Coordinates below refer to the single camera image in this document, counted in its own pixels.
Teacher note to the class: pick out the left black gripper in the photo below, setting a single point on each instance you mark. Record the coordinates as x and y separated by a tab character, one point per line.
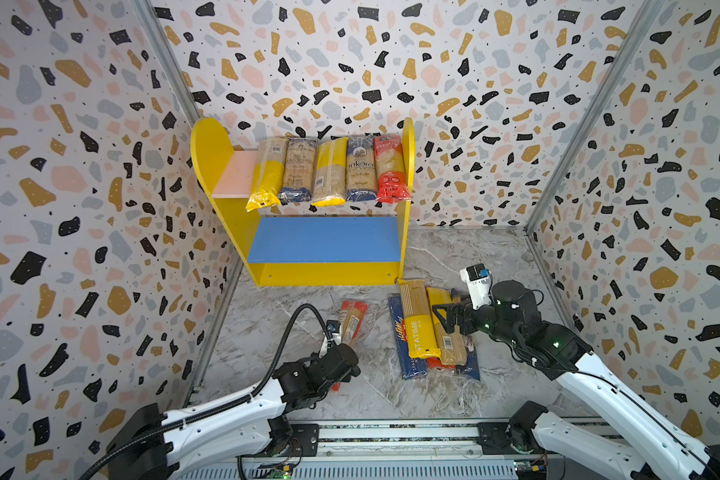
349	375

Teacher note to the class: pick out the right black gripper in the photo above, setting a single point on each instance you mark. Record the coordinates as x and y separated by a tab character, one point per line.
465	318

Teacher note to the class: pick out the yellow spaghetti bag with text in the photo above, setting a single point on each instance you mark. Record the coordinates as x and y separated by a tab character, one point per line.
419	328

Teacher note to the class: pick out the red label spaghetti bag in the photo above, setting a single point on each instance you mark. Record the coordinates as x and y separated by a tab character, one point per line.
349	322

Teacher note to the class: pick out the blue Barilla spaghetti bag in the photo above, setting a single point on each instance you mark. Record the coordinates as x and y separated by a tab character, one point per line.
410	368

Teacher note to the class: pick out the blue white spaghetti bag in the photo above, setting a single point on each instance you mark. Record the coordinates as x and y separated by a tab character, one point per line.
361	179

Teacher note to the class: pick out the dark blue spaghetti bag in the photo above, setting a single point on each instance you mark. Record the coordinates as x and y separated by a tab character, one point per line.
298	176

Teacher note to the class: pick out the yellow top spaghetti bag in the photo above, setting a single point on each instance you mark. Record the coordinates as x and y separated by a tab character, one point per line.
330	174

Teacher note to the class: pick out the long yellow spaghetti bag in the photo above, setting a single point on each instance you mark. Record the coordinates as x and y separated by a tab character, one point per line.
268	173

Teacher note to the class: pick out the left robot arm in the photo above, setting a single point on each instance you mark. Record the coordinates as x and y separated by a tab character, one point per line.
165	445

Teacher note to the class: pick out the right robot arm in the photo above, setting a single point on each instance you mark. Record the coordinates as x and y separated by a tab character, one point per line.
652	447

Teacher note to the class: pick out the yellow shelf unit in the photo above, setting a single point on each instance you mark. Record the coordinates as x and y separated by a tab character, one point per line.
288	251

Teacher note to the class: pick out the red bag underneath pile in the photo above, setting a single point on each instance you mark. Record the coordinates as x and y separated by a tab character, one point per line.
436	364

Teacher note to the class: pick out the navy spaghetti bag far right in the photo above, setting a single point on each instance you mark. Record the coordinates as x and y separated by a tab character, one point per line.
471	368

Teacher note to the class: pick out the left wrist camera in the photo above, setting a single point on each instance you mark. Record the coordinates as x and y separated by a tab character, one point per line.
331	333

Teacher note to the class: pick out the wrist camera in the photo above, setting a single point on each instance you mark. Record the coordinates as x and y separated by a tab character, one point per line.
479	283
331	333

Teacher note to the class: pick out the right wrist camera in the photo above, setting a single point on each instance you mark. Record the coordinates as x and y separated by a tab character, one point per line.
479	283

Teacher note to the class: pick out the metal base rail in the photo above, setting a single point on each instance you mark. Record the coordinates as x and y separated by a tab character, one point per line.
413	449

